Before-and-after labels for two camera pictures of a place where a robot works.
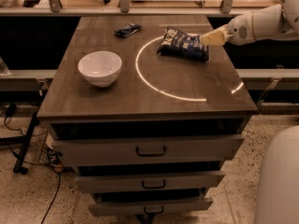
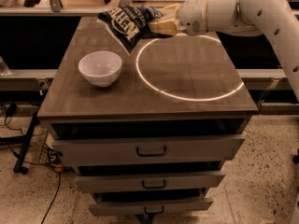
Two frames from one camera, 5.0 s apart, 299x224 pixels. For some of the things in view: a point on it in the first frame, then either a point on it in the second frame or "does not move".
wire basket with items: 50,157 does not move
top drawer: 147,150 does not move
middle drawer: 128,182 does not move
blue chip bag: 176,42 → 131,23
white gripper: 240,32 → 192,17
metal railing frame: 54,7 does not move
